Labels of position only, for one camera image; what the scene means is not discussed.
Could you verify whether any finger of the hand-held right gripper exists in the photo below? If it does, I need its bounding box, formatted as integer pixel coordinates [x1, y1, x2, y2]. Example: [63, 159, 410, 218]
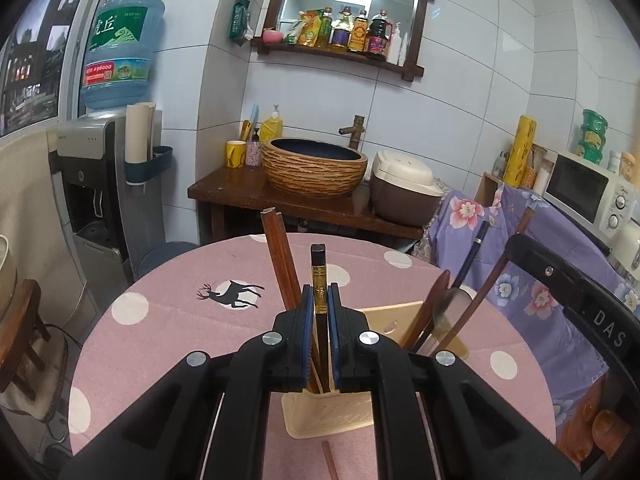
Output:
[505, 233, 576, 313]

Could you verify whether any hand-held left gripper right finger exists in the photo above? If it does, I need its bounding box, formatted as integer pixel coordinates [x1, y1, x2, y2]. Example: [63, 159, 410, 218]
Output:
[326, 283, 582, 480]

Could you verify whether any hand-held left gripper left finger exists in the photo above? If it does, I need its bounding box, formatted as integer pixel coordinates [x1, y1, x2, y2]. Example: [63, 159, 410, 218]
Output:
[59, 283, 317, 480]

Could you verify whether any beige plastic utensil holder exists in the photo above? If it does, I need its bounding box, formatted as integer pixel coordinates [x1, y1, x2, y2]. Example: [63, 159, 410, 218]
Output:
[281, 301, 471, 440]

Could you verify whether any black chopstick with gold band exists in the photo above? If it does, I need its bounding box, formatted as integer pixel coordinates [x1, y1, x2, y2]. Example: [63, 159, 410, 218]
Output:
[309, 243, 331, 393]

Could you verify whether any metal spoon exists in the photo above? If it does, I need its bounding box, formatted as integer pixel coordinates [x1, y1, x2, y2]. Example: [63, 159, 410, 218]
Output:
[415, 287, 473, 356]

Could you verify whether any person's right hand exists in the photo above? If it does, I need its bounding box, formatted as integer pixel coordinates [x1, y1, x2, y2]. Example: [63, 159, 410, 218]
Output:
[557, 395, 632, 461]

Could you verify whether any purple floral cloth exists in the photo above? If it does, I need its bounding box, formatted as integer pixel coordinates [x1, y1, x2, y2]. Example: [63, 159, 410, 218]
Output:
[422, 185, 640, 443]

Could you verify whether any cream kitchen appliance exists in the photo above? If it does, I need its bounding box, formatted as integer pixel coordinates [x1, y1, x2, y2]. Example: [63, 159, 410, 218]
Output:
[610, 220, 640, 273]

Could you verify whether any white microwave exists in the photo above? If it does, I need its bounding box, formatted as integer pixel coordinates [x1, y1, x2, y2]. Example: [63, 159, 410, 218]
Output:
[543, 150, 630, 226]

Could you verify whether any small wooden box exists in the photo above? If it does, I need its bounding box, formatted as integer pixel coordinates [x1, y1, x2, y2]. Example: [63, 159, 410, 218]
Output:
[472, 172, 503, 208]

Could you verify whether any yellow wrap roll box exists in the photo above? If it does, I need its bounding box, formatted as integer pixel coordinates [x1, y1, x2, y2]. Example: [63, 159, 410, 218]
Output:
[503, 114, 538, 188]

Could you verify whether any brown and white rice cooker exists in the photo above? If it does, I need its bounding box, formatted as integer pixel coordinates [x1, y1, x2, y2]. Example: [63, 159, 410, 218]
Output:
[369, 150, 446, 227]

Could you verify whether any dark wooden counter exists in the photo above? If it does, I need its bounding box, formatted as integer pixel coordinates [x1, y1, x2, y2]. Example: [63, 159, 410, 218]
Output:
[187, 165, 426, 251]

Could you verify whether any grey round bin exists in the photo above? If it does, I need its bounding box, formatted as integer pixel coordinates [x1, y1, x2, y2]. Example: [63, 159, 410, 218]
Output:
[137, 241, 201, 281]

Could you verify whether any woven pattern wash basin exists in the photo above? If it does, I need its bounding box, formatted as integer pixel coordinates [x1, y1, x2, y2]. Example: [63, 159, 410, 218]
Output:
[261, 136, 369, 196]

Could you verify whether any brass faucet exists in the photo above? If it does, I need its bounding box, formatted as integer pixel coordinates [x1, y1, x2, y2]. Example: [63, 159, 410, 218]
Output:
[338, 115, 367, 150]

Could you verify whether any yellow soap pump bottle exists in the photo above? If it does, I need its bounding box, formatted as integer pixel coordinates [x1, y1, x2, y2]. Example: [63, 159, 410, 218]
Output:
[258, 105, 285, 142]

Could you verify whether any dark teal cup holder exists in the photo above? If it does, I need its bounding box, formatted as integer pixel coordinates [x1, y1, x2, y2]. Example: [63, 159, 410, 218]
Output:
[123, 145, 175, 184]

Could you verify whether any white pump bottle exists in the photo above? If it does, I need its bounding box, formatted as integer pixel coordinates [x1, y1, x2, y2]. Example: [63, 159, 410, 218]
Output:
[387, 22, 406, 66]

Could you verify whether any woven floor mat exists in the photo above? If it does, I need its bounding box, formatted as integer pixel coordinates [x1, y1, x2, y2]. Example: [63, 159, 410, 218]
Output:
[0, 335, 76, 421]

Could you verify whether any cream paper cup tube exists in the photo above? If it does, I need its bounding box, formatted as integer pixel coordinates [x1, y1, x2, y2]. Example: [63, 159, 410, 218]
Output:
[125, 101, 157, 166]

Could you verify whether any grey water dispenser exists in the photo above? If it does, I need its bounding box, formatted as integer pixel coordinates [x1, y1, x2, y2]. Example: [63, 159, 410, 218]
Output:
[48, 109, 168, 311]

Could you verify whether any dark bottle red label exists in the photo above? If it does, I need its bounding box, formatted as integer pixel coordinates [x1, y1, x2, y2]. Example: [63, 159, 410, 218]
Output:
[365, 10, 393, 58]

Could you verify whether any dark wooden stool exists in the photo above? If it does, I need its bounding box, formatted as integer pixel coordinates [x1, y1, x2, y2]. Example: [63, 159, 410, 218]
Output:
[0, 280, 51, 406]

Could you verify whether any brown bottle yellow label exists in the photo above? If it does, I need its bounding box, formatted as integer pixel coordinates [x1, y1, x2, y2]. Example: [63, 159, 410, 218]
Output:
[348, 10, 370, 54]

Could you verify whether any dark bottle purple label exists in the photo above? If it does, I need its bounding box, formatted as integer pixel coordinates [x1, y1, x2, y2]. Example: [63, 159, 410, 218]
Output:
[330, 5, 353, 52]

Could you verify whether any beige plastic bin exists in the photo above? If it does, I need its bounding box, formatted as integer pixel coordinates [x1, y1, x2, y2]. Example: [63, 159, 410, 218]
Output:
[0, 235, 18, 321]

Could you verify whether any yellow green refill pouch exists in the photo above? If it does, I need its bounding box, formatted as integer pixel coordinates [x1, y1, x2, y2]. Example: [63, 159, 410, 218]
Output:
[283, 10, 321, 47]

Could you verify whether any green hanging packet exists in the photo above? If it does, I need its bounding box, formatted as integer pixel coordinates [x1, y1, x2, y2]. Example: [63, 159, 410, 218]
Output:
[229, 0, 256, 46]

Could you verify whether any blue water jug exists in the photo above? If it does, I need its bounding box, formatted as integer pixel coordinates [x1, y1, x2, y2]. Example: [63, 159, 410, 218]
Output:
[80, 0, 166, 110]

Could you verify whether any wooden framed wall mirror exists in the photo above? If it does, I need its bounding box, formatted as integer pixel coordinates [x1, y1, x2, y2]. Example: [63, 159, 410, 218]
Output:
[250, 0, 437, 81]

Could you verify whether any wall poster of night street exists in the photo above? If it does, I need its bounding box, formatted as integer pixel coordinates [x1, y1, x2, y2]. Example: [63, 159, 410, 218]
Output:
[0, 0, 111, 138]

